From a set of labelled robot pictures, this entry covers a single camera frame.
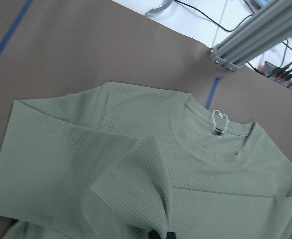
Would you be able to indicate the aluminium frame post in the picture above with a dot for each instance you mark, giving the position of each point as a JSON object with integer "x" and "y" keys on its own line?
{"x": 265, "y": 29}

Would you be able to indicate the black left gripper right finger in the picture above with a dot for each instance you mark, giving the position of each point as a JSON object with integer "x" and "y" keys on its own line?
{"x": 171, "y": 235}

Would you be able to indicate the sage green long-sleeve shirt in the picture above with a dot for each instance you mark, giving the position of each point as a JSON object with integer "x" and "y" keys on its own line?
{"x": 120, "y": 160}

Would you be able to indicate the white hang loop tag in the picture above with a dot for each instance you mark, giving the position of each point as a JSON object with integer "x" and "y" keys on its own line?
{"x": 220, "y": 123}

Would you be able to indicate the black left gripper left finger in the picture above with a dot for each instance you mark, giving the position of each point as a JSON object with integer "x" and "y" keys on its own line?
{"x": 153, "y": 234}

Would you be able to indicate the blue tape grid lines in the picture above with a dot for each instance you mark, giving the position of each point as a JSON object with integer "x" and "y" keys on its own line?
{"x": 51, "y": 48}

